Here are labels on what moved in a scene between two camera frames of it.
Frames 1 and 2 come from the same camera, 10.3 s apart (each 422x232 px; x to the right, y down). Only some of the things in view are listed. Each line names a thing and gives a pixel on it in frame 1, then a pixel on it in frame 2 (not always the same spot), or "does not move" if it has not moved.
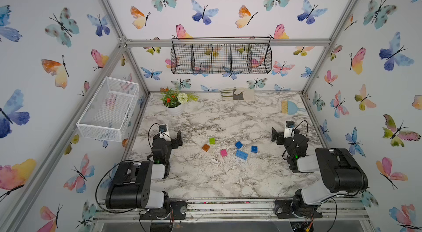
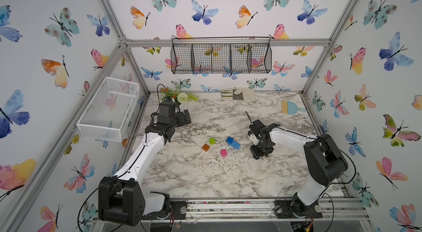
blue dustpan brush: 288,107 does not move
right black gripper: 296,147 → 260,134
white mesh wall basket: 109,110 does not move
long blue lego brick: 242,154 → 234,145
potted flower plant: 173,100 does not move
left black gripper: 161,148 → 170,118
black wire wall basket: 221,55 does not move
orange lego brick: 205,147 does not move
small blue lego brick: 238,144 → 229,139
